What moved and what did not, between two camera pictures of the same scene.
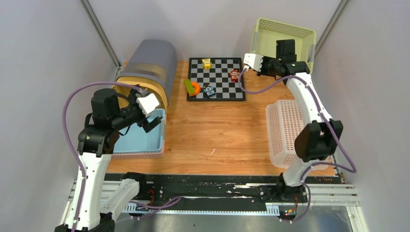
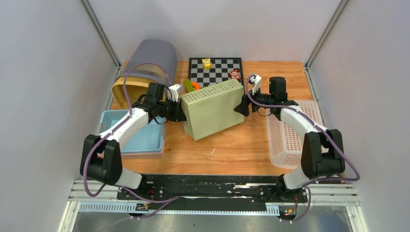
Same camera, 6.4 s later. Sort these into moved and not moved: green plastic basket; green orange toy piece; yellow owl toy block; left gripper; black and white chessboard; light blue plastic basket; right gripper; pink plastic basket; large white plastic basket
Moved: right gripper; left gripper; green plastic basket
Not moved: green orange toy piece; large white plastic basket; light blue plastic basket; yellow owl toy block; black and white chessboard; pink plastic basket
